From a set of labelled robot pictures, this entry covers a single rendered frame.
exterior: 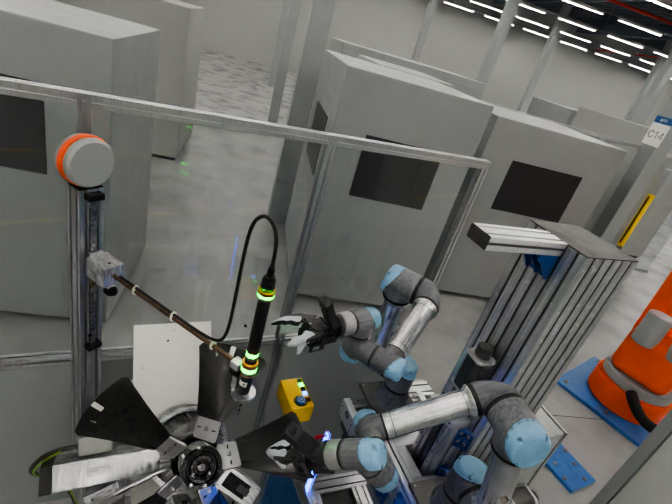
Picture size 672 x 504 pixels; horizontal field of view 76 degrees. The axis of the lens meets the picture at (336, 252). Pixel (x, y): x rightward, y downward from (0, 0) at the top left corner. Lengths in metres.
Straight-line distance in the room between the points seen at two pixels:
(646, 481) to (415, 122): 2.79
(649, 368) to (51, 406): 4.42
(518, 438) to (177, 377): 1.10
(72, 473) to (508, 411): 1.24
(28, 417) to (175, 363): 0.85
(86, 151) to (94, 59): 1.54
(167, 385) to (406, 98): 2.87
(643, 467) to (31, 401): 2.67
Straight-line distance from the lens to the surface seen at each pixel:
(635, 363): 4.78
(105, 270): 1.53
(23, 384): 2.20
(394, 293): 1.68
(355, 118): 3.67
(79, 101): 1.58
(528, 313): 1.61
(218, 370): 1.47
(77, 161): 1.46
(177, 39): 6.91
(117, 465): 1.58
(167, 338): 1.65
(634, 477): 2.59
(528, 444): 1.28
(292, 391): 1.89
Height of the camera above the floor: 2.41
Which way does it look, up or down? 26 degrees down
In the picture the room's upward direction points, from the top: 17 degrees clockwise
